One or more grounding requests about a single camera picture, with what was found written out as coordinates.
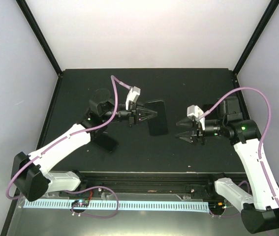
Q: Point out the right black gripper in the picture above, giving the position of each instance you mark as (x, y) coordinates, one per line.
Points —
(198, 133)

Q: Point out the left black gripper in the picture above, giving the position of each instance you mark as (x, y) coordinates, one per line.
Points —
(134, 114)

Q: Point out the black smartphone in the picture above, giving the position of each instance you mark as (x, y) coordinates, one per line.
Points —
(158, 125)
(106, 143)

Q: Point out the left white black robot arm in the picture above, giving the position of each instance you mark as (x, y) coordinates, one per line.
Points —
(31, 173)

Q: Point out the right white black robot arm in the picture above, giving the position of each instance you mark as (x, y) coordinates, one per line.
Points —
(259, 209)

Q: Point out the black table mat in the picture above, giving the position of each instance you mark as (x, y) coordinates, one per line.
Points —
(138, 151)

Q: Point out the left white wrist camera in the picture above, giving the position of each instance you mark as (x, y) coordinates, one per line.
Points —
(132, 96)

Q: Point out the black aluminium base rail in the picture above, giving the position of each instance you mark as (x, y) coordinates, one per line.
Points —
(194, 184)

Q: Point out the light blue slotted cable duct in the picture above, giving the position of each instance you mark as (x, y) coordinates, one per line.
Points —
(202, 207)

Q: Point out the left black frame post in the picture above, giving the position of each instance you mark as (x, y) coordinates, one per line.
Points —
(25, 9)

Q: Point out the black frame post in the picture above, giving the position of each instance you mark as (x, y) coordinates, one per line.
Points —
(264, 20)
(25, 9)

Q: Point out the right black frame post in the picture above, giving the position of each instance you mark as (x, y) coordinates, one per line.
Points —
(264, 20)

